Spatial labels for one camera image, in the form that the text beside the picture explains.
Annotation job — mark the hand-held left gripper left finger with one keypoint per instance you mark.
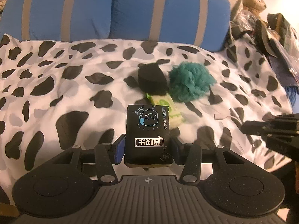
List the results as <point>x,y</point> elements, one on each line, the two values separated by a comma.
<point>120,149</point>

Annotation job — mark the blue grey-striped pillow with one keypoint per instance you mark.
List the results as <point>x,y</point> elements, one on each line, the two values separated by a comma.
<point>46,16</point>
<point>168,11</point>

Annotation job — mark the brown teddy bear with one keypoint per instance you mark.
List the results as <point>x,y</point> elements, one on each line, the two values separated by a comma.
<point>253,0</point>

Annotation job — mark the black sponge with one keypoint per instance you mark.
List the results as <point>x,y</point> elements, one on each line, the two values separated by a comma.
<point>151,77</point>

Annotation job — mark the cow-print blanket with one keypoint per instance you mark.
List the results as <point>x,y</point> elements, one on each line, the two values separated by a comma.
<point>70,93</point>

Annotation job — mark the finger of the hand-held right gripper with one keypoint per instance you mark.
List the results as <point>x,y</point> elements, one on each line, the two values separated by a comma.
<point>254,126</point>
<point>285,144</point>

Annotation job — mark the white crumpled bag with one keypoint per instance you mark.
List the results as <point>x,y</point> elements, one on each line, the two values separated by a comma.
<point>245,25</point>

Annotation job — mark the teal mesh bath pouf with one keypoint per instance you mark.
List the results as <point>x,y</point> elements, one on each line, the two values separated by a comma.
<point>191,81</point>

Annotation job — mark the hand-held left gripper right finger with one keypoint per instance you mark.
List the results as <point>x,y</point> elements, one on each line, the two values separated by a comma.
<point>175,150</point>

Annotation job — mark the green wipes packet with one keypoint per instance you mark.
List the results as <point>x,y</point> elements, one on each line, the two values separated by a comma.
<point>165,102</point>

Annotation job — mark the black tissue packet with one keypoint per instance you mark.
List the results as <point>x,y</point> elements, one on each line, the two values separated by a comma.
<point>147,130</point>

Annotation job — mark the dark blue cloth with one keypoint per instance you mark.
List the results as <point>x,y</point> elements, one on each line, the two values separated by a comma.
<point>282,70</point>

